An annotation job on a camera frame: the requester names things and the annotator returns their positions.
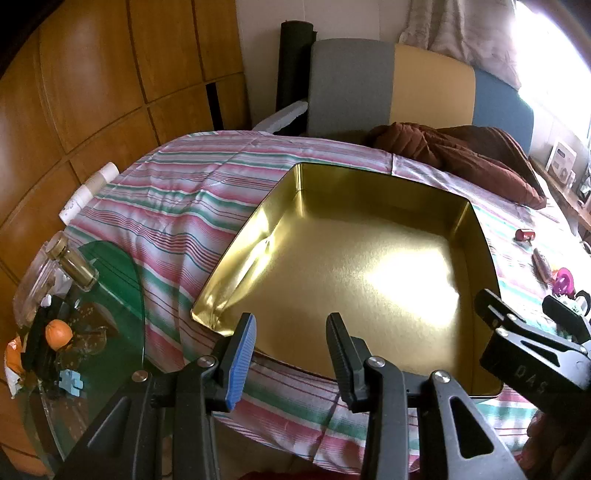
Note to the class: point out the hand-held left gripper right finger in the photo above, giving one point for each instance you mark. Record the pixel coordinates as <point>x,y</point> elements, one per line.
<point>344,360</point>

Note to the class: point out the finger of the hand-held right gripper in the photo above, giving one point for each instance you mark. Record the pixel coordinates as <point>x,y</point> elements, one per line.
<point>565,318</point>
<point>491,307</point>

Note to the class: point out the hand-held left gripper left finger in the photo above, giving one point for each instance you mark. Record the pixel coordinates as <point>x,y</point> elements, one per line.
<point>240,364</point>

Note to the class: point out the purple plastic stamper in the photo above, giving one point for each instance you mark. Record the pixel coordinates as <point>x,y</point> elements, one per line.
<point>564,279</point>

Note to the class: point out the purple egg-shaped toy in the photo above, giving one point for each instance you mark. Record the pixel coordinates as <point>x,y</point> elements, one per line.
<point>541,264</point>

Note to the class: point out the red metal cylinder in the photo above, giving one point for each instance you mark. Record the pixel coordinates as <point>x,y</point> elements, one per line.
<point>525,235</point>

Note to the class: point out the gold tin box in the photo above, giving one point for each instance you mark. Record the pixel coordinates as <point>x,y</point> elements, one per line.
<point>369,277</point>

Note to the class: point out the wooden shelf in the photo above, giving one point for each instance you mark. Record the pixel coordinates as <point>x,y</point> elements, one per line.
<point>561,194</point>

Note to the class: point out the green glass table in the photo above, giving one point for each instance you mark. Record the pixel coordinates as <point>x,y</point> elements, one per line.
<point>115,300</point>

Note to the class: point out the brown cloth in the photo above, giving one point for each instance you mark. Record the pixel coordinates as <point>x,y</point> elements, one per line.
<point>461,152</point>

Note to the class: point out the white box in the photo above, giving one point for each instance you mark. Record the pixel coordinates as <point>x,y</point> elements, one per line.
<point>562,159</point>

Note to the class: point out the striped blanket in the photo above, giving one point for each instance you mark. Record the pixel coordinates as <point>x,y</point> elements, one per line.
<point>184,207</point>

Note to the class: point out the blue puzzle piece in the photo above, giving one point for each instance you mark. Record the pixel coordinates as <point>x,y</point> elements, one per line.
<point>71,381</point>

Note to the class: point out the orange fruit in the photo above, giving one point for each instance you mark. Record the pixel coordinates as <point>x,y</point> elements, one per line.
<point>59,333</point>

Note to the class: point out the glass jar gold lid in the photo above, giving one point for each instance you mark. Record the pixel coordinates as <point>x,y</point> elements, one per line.
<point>56,244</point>
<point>81,272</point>

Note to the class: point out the black plastic object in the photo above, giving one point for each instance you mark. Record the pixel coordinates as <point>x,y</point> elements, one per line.
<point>39,341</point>

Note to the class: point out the orange white packet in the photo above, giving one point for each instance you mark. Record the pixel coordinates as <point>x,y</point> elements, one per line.
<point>11,357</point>

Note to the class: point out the white foam piece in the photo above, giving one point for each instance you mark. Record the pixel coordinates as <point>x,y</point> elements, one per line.
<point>281,117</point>

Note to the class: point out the grey yellow blue headboard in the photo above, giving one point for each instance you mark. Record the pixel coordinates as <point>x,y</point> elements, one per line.
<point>351,83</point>

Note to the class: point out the pale curtain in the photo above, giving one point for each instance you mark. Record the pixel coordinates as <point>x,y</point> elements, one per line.
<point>452,32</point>

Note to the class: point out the black rolled mat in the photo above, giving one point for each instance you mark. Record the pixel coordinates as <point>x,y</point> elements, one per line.
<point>293,60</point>

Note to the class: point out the wooden wardrobe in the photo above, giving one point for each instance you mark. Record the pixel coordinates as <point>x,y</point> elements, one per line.
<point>92,69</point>

